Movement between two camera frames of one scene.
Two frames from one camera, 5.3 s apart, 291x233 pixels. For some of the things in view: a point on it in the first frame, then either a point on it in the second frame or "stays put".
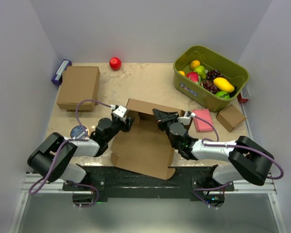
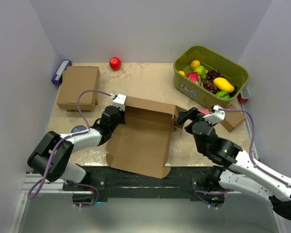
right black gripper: (159, 115) → (191, 114)
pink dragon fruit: (194, 76) stays put
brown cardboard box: (143, 148) stays put
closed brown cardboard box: (79, 83) stays put
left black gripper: (126, 125) → (122, 114)
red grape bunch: (210, 86) stays put
